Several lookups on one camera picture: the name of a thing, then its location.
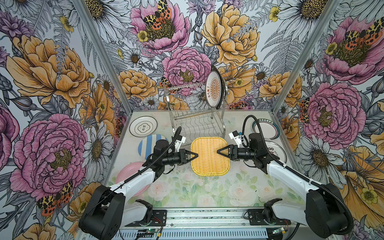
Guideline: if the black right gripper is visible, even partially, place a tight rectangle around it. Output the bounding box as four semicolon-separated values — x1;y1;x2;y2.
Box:
217;144;257;163

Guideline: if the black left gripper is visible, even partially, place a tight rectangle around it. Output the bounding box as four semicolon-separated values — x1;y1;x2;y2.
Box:
162;148;198;166

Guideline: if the yellow woven square tray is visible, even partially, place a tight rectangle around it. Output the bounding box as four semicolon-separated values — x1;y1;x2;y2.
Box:
191;137;231;177

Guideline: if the white plate with colored dots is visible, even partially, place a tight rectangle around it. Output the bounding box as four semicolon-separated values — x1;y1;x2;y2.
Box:
266;141;288;163

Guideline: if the green red rimmed white plate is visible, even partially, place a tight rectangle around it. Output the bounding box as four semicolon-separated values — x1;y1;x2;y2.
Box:
258;119;281;141

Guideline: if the orange sunburst white plate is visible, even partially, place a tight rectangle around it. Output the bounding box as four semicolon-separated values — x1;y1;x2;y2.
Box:
205;70;222;108

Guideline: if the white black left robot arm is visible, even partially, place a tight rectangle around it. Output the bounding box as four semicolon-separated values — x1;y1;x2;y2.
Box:
79;140;199;240

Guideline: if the blue white striped plate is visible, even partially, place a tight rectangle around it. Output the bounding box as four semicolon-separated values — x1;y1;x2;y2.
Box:
138;134;168;160

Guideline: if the white plate with black rings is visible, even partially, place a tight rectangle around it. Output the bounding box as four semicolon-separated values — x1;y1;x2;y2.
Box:
129;116;158;138

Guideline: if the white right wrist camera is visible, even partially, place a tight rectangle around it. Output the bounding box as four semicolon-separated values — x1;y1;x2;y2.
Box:
229;131;244;148

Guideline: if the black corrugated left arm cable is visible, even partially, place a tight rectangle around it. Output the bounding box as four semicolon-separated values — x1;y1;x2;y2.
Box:
98;126;183;196

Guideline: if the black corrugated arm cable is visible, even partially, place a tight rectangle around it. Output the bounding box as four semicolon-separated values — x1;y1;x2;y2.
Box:
98;126;183;196
241;115;354;236

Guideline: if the steel wire dish rack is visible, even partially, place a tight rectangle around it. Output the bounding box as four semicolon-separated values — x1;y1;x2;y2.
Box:
163;83;227;145

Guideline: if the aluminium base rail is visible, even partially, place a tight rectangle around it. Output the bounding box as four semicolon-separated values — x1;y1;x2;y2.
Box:
119;206;337;240

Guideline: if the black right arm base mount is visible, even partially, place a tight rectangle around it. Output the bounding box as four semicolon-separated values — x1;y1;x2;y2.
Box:
243;198;291;226

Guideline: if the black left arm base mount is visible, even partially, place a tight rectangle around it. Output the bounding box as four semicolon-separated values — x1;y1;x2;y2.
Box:
122;200;168;227

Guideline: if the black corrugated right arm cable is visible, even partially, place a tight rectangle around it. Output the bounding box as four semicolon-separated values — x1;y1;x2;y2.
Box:
241;115;354;236

